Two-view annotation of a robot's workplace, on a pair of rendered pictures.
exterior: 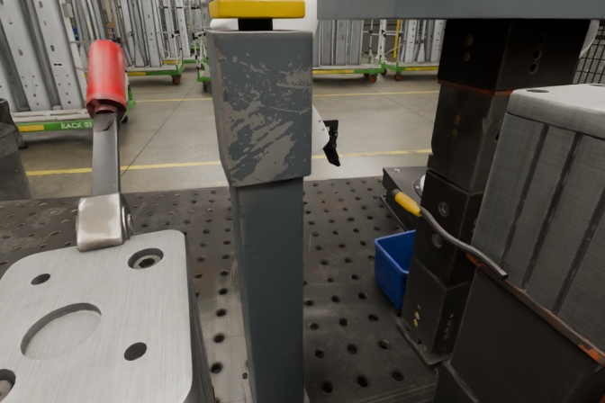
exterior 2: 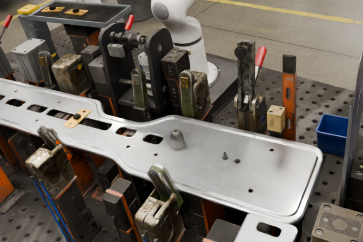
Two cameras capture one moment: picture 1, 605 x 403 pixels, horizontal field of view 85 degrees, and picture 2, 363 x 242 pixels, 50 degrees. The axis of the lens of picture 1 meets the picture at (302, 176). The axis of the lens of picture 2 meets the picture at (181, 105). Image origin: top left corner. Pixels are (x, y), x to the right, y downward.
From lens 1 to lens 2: 156 cm
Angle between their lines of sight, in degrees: 49
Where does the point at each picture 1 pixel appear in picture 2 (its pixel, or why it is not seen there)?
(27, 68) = not seen: outside the picture
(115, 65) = (7, 19)
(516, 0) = (46, 19)
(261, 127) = (28, 32)
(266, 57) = (24, 20)
